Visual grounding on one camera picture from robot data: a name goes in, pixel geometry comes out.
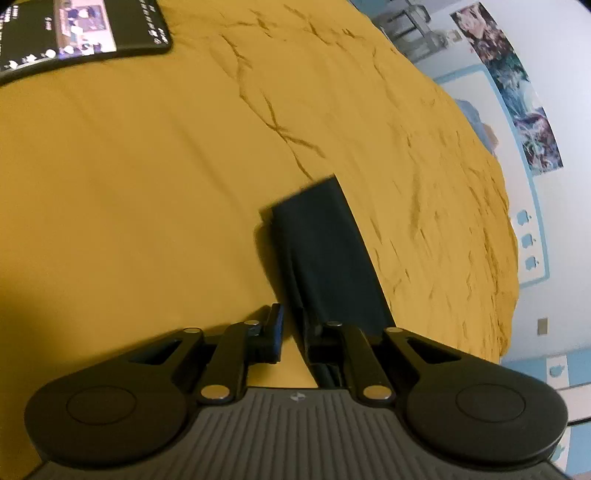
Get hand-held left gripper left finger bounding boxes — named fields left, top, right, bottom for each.
left=128, top=303, right=284, bottom=405

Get black pants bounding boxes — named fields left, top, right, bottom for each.
left=259, top=174, right=394, bottom=389

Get black tablet with lit screen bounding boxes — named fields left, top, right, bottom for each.
left=0, top=0, right=174, bottom=86

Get colourful wall poster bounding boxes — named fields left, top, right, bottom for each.
left=450, top=2, right=509, bottom=62
left=512, top=108, right=565, bottom=176
left=485, top=45, right=539, bottom=117

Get yellow bed sheet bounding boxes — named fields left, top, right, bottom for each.
left=0, top=0, right=520, bottom=480

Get grey metal shelf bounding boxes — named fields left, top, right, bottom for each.
left=375, top=0, right=463, bottom=64

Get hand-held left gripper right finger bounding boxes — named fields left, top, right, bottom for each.
left=302, top=306, right=463, bottom=403

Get blue and white wardrobe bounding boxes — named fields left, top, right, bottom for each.
left=436, top=64, right=551, bottom=288

